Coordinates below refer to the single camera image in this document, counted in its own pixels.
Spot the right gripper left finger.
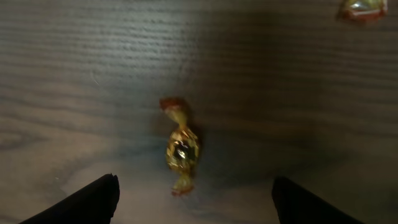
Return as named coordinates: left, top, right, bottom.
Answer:
left=18, top=173, right=121, bottom=224

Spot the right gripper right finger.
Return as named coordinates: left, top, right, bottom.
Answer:
left=271, top=175, right=365, bottom=224

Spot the gold candy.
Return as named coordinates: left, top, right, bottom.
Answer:
left=336, top=0, right=389, bottom=23
left=159, top=96, right=201, bottom=197

